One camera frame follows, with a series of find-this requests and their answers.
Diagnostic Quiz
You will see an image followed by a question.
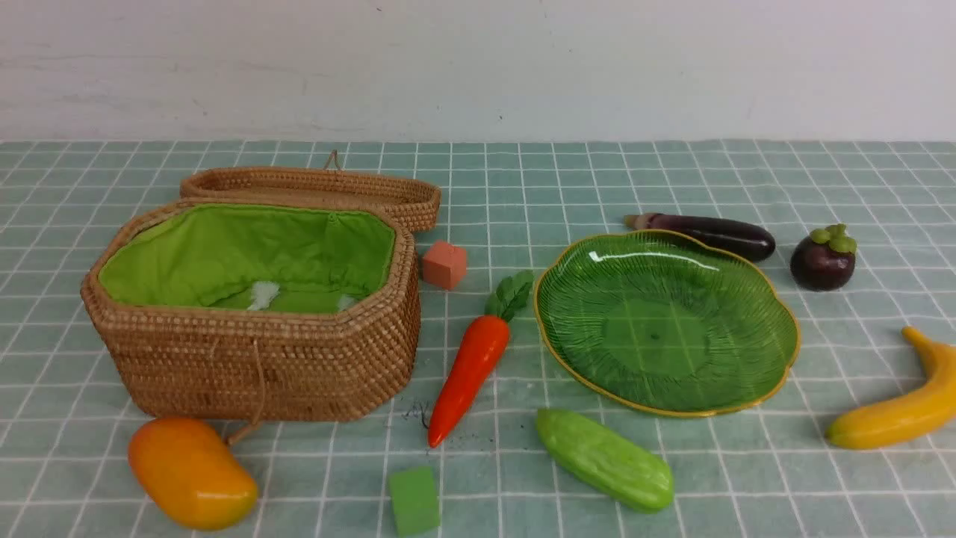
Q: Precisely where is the orange toy carrot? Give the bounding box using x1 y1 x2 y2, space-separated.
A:
426 270 535 448

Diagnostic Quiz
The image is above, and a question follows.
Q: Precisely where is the green toy cucumber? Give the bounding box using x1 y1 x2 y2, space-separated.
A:
536 408 674 512

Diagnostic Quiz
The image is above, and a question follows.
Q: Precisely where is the purple toy eggplant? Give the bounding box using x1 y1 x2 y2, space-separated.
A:
624 212 776 263

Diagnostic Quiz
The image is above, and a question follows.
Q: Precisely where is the dark purple toy mangosteen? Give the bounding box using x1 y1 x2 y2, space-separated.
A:
789 223 857 291

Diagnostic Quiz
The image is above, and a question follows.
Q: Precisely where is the orange yellow toy mango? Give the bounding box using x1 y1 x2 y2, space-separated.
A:
127 416 258 532

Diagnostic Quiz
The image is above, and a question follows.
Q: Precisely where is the yellow toy banana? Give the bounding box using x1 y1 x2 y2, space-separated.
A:
824 326 955 450

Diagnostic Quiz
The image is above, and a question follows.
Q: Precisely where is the orange foam cube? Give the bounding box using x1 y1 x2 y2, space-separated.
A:
420 241 468 291

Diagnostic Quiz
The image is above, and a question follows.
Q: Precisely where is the woven rattan basket lid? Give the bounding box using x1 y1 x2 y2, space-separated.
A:
179 151 441 232

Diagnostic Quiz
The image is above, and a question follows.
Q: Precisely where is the green checkered tablecloth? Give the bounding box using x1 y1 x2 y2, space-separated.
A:
1 140 954 537

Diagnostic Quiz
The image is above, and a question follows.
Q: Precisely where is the green glass leaf plate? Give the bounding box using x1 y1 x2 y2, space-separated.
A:
533 229 801 418

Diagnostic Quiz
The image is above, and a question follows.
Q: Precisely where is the woven rattan basket green lining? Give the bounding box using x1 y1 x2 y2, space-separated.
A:
81 197 421 422

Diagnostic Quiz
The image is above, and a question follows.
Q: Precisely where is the green foam cube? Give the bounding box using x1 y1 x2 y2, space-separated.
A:
387 466 441 537

